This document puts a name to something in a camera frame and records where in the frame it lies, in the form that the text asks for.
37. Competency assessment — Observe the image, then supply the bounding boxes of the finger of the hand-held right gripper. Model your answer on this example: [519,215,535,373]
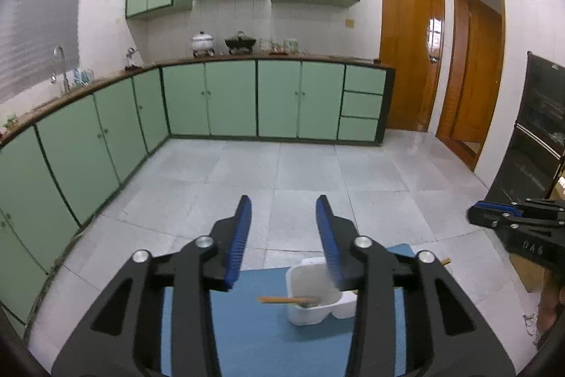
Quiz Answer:
[478,201,529,212]
[467,205,522,228]

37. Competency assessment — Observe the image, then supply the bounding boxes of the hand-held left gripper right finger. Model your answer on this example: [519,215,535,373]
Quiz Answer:
[316,195,516,377]

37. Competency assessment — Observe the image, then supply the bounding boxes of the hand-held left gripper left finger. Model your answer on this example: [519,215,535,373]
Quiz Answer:
[52,195,252,377]

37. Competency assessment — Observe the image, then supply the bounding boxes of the white plastic utensil holder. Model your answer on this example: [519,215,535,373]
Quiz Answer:
[285,257,359,327]

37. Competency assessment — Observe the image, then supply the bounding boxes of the person's right hand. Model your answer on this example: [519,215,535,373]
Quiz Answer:
[536,270,565,347]

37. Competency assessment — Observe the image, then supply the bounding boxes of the cardboard box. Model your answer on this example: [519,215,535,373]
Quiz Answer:
[507,252,549,295]

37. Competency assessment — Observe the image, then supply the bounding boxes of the black glass cabinet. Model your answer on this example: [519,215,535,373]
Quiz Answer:
[484,50,565,206]

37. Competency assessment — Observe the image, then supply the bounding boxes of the blue mat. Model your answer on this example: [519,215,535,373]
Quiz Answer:
[161,243,416,377]

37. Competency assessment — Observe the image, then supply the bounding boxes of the green lower kitchen cabinets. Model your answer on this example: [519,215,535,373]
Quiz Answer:
[0,56,397,327]

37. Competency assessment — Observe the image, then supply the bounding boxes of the closed wooden door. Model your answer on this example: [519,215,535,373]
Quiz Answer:
[380,0,446,134]

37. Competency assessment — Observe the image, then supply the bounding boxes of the glass jars on tray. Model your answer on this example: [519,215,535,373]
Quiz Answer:
[258,37,302,56]

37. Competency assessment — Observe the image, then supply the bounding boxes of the black wok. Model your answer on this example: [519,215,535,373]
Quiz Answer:
[224,31,257,55]

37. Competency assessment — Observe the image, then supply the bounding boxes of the white lidded pot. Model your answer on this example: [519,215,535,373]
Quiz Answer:
[191,31,216,58]

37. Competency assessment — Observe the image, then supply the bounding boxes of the dish soap bottles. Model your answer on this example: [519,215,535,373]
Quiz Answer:
[72,67,96,87]

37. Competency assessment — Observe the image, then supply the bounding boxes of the chrome sink faucet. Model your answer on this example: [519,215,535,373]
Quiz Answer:
[50,45,72,93]

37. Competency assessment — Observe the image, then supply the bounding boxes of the window blind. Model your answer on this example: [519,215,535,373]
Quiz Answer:
[0,0,95,105]

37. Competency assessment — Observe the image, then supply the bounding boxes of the wooden door with frame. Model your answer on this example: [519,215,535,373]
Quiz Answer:
[435,0,506,173]

